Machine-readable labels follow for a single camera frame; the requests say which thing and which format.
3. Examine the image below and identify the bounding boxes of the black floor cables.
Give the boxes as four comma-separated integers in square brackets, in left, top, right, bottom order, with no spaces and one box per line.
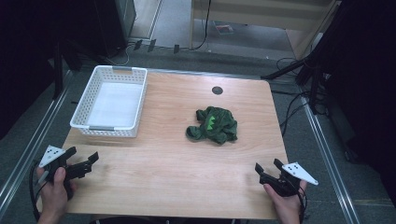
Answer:
[270,56,314,138]

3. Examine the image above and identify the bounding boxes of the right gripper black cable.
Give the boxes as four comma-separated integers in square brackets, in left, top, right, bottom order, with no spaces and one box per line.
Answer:
[297,186,308,224]

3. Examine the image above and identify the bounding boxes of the person's right hand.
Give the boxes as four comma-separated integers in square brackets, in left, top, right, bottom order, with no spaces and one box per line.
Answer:
[262,180,308,218]

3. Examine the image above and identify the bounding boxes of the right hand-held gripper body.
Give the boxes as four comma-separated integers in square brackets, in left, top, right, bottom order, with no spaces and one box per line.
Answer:
[259,161,319,198]

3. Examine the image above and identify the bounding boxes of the white perforated plastic basket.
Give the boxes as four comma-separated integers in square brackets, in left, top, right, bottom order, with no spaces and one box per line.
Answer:
[69,64,149,138]

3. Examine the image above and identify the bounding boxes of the person's left hand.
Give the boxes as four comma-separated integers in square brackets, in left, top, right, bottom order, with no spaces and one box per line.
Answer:
[36,166,78,218]

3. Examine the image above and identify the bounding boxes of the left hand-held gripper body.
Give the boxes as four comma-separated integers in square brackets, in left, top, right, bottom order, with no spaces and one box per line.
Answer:
[38,145,94,201]

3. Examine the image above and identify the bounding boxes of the white floor cable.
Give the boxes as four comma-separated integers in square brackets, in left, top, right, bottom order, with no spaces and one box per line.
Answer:
[105,46,131,67]

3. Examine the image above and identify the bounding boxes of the black upright stand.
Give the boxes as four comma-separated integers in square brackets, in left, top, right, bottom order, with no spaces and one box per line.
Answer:
[51,38,65,101]

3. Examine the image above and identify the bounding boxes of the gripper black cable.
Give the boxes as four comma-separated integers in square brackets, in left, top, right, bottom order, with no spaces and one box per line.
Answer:
[28,161,45,222]
[297,186,308,224]

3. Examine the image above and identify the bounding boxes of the green plush garment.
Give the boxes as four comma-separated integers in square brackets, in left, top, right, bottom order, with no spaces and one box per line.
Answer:
[185,105,239,146]

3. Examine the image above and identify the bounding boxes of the black tripod stand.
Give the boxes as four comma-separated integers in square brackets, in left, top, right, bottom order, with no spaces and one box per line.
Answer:
[261,52,326,116]

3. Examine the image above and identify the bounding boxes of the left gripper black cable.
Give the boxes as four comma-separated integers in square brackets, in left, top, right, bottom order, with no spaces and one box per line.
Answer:
[28,161,45,222]

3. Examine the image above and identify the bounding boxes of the black hanging cable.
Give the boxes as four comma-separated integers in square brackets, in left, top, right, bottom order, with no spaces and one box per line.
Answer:
[190,0,213,51]

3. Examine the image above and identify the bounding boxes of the light wooden shelf frame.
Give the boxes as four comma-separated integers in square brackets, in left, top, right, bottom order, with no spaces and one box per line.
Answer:
[189,0,341,61]

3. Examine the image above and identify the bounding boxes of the black cabinet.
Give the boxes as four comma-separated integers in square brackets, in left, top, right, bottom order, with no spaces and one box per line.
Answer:
[92,0,138,59]

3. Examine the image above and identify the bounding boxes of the metal floor rail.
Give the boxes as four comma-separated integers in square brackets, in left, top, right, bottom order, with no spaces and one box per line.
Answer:
[299,92,362,224]
[0,70,75,217]

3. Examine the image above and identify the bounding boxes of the red booklet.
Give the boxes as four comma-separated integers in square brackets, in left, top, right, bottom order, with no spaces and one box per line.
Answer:
[214,21,235,35]

